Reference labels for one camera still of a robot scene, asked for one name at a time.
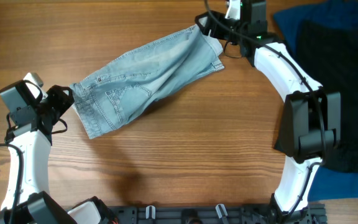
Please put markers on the light blue denim shorts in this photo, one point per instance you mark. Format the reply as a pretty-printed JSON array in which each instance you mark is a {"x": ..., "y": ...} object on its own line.
[{"x": 119, "y": 92}]

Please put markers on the blue cloth garment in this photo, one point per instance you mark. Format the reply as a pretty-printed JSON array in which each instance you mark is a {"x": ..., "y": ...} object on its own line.
[{"x": 328, "y": 184}]

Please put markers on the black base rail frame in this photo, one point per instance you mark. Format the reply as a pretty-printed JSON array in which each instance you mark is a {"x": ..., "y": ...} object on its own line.
[{"x": 197, "y": 214}]

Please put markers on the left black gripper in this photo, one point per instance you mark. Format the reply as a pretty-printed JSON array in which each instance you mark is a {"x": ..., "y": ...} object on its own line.
[{"x": 56, "y": 93}]

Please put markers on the black cloth garment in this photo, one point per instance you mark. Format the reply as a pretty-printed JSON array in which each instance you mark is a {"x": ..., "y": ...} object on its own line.
[{"x": 330, "y": 56}]

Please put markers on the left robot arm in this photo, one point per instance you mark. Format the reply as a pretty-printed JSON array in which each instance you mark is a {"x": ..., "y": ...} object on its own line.
[{"x": 32, "y": 115}]

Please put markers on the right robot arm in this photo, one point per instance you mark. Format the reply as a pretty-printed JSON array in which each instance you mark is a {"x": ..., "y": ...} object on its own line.
[{"x": 310, "y": 126}]

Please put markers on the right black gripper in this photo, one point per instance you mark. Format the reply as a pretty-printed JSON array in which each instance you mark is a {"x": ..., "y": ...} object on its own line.
[{"x": 215, "y": 33}]

